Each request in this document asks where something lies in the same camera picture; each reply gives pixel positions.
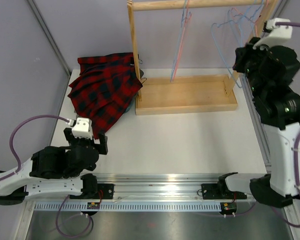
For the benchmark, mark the wooden clothes rack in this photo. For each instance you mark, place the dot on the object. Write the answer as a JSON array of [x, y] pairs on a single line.
[[202, 83]]

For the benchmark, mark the aluminium corner post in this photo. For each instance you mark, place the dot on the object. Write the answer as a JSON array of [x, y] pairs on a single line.
[[48, 35]]

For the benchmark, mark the blue wire hanger with plaid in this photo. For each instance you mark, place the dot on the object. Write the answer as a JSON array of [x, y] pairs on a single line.
[[226, 39]]

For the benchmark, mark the aluminium rail base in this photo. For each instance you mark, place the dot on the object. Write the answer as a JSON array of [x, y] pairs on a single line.
[[148, 193]]

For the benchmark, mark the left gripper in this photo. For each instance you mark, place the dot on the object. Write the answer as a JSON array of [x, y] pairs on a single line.
[[102, 146]]

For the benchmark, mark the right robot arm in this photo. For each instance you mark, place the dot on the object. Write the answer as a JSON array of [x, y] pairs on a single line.
[[269, 71]]

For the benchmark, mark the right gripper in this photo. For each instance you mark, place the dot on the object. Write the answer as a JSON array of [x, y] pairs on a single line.
[[243, 54]]

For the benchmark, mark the teal plastic bin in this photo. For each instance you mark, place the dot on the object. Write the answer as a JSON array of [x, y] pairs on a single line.
[[129, 105]]

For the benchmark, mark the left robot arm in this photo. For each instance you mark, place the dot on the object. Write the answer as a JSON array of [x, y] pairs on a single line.
[[56, 172]]

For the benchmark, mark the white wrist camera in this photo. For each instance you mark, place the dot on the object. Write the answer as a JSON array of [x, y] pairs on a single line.
[[81, 128], [280, 33]]

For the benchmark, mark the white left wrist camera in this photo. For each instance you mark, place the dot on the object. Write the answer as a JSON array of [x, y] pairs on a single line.
[[81, 128]]

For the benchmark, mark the red plaid skirt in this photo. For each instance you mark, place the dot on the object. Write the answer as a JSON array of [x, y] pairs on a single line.
[[104, 89]]

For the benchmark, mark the pink wire hanger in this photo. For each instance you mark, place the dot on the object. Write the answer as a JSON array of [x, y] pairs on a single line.
[[187, 21], [252, 18]]

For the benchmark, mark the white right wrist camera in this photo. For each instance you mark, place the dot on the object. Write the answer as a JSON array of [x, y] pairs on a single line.
[[280, 33]]

